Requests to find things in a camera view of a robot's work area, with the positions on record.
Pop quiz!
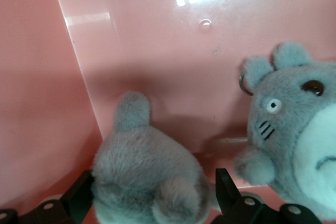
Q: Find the grey plush toy with keyring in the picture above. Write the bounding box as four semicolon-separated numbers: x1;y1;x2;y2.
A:
233;40;336;221

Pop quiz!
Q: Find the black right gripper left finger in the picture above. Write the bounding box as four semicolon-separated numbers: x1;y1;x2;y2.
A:
34;170;94;224

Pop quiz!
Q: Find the pink plastic box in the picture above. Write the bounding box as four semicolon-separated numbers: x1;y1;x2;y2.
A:
0;0;336;209

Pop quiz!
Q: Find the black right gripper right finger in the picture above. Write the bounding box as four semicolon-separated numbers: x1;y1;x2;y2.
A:
212;167;264;224

